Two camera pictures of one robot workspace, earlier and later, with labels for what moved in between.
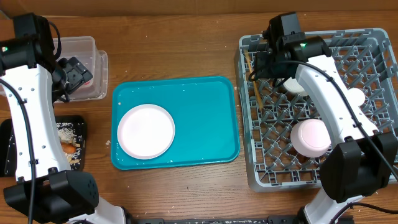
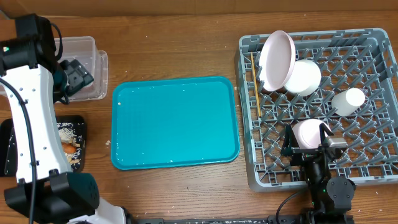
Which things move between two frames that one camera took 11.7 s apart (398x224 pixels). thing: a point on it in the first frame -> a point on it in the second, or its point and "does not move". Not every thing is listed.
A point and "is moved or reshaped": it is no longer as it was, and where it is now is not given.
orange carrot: x=68 y=147 does not move
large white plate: x=146 y=132 is moved or reshaped
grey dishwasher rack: x=365 y=58 does not move
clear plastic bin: x=96 y=61 does not move
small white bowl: x=311 y=138 does not move
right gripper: x=265 y=72 -> x=290 y=147
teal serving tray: x=202 y=109 does not move
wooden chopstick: x=254 y=79 is moved or reshaped
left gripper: x=78 y=73 does not move
